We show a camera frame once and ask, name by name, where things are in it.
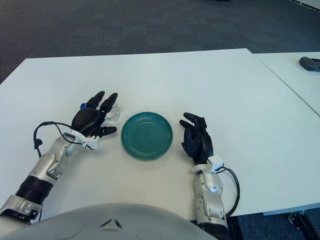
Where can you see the green round plate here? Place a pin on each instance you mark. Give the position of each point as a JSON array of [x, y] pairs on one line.
[[147, 137]]

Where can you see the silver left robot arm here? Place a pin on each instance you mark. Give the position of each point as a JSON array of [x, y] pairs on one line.
[[50, 162]]

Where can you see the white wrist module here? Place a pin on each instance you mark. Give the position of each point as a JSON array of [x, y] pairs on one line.
[[216, 162], [91, 142]]

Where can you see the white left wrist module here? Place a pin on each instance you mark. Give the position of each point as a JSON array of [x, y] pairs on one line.
[[91, 142]]

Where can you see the grey handheld controller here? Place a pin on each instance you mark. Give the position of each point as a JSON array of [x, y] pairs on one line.
[[310, 63]]

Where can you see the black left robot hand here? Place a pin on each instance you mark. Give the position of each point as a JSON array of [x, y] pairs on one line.
[[86, 120]]

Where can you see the grey robot torso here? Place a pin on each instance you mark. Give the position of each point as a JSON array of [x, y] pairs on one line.
[[150, 225]]

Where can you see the black table leg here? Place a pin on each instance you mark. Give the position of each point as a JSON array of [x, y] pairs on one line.
[[235, 230]]

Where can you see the clear bottle with blue cap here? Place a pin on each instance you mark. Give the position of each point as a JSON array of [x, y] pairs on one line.
[[113, 112]]

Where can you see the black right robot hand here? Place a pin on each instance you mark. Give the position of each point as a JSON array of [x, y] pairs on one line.
[[200, 142]]

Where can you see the black table foot with caster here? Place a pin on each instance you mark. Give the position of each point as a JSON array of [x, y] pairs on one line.
[[305, 225]]

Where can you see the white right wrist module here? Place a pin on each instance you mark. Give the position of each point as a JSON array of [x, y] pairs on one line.
[[216, 162]]

